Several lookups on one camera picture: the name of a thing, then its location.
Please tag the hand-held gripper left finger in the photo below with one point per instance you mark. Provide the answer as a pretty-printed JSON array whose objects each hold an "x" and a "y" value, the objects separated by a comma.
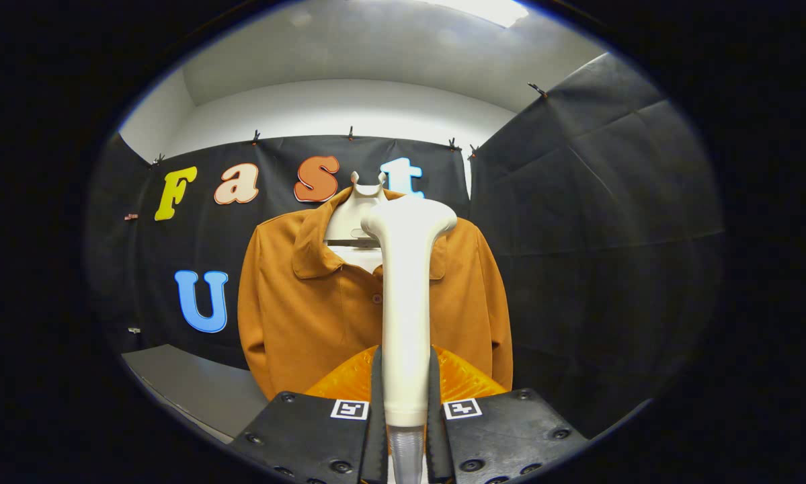
[{"x": 308, "y": 437}]

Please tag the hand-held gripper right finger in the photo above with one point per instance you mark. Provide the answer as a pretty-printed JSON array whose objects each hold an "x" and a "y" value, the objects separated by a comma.
[{"x": 503, "y": 437}]

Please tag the orange button shirt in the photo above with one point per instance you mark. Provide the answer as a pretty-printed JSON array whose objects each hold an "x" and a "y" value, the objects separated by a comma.
[{"x": 308, "y": 316}]

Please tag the white garment steamer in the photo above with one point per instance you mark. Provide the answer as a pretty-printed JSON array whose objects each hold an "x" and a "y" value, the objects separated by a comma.
[{"x": 405, "y": 302}]

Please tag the dark clothes hanger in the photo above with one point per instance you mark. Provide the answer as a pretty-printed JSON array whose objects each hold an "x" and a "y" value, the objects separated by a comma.
[{"x": 345, "y": 242}]

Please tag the grey drawer cabinet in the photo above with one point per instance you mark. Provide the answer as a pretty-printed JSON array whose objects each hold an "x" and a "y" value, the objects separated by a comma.
[{"x": 194, "y": 383}]

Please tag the black backdrop cloth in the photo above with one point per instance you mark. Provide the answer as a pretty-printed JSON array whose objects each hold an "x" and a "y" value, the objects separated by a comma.
[{"x": 577, "y": 235}]

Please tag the white mannequin torso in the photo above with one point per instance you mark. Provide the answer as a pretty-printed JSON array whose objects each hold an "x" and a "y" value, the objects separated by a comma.
[{"x": 349, "y": 218}]

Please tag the row of black clips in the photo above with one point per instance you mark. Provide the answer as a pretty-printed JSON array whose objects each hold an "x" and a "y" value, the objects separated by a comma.
[{"x": 351, "y": 133}]

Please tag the long ceiling light panel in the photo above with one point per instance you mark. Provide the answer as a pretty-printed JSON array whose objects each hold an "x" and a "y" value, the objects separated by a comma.
[{"x": 483, "y": 10}]

